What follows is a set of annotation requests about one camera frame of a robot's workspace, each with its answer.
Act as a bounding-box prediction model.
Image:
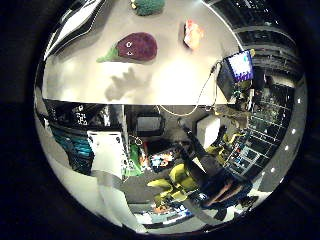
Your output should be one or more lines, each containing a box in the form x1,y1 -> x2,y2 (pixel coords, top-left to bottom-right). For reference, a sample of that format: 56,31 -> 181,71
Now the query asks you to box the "thin pale cable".
156,61 -> 223,118

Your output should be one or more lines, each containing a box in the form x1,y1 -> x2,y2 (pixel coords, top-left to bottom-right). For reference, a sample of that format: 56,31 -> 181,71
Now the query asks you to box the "purple eggplant plush toy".
96,31 -> 158,64

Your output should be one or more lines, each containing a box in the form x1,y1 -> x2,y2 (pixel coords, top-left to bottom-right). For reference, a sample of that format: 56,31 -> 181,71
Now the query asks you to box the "yellow chair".
146,163 -> 201,205

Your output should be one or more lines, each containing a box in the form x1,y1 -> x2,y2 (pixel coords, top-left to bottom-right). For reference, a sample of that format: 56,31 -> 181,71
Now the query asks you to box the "computer monitor with lit screen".
217,49 -> 256,102

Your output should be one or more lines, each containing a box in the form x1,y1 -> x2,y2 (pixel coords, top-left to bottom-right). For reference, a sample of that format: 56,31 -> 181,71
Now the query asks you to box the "green fuzzy plush toy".
130,0 -> 167,17

